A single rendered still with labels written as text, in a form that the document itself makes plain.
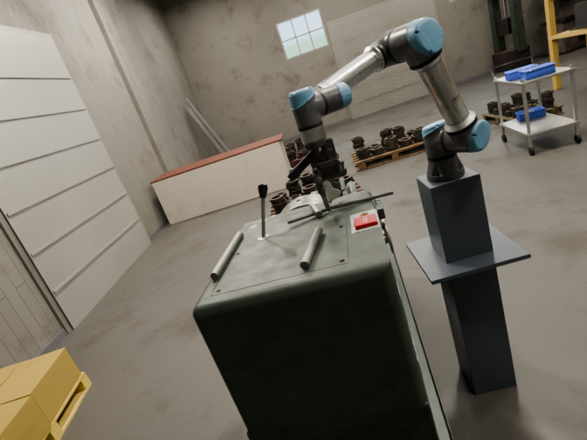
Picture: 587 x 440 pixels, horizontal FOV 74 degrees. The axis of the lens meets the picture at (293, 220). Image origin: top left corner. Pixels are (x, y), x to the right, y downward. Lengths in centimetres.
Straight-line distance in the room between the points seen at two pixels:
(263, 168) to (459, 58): 844
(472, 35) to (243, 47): 682
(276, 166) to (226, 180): 92
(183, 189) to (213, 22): 697
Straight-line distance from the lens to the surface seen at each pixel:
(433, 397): 155
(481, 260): 181
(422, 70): 148
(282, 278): 93
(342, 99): 121
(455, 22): 1377
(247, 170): 700
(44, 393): 333
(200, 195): 727
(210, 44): 1313
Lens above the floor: 166
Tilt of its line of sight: 18 degrees down
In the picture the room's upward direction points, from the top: 19 degrees counter-clockwise
